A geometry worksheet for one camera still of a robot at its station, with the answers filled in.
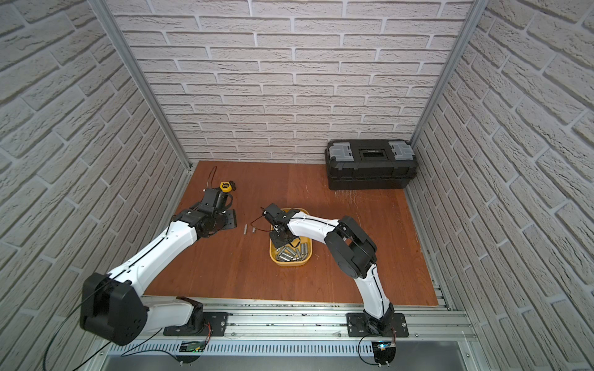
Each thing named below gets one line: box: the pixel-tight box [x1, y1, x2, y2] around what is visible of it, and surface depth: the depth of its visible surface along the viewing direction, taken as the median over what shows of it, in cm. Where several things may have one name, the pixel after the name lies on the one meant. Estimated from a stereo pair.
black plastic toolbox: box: [324, 139, 418, 191], surface depth 102 cm
